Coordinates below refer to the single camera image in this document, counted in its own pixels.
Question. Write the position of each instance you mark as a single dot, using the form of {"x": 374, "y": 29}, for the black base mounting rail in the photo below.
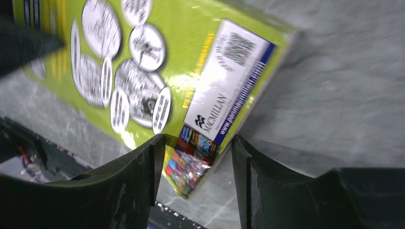
{"x": 95, "y": 189}

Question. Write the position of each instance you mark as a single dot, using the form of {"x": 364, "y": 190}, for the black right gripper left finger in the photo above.
{"x": 88, "y": 196}

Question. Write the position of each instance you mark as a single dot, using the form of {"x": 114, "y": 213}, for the lime green comic book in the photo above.
{"x": 192, "y": 69}

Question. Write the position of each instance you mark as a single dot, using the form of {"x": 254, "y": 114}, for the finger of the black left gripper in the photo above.
{"x": 20, "y": 45}

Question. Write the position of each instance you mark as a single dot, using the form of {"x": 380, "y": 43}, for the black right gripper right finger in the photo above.
{"x": 273, "y": 196}

